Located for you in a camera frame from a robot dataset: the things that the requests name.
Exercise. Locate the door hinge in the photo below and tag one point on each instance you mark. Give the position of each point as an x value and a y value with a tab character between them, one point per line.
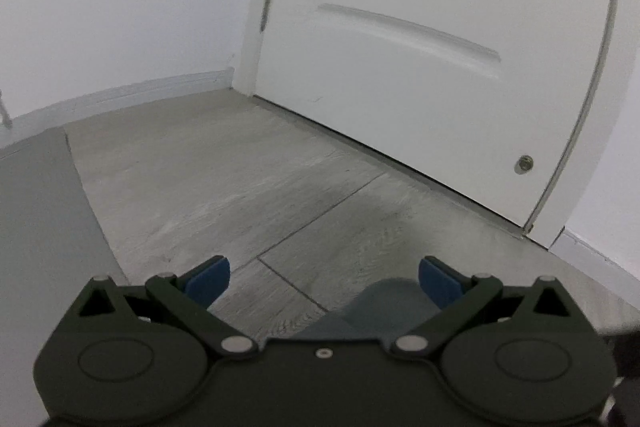
265	15

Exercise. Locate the white door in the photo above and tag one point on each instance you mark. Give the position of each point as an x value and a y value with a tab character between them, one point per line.
457	90

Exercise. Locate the grey floor mat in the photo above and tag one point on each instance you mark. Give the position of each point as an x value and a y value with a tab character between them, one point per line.
51	245

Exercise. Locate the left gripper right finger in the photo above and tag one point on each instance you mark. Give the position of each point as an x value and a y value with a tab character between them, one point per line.
460	301

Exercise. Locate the left wall baseboard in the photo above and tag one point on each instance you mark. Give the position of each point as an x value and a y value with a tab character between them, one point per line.
106	101

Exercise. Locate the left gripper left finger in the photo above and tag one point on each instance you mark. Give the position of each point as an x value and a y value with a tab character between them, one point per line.
185	299

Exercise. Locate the grey-blue slide sandal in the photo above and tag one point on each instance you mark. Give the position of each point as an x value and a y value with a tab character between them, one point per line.
383	311

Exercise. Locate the metal door stopper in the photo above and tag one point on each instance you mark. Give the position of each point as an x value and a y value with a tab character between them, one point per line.
524	164

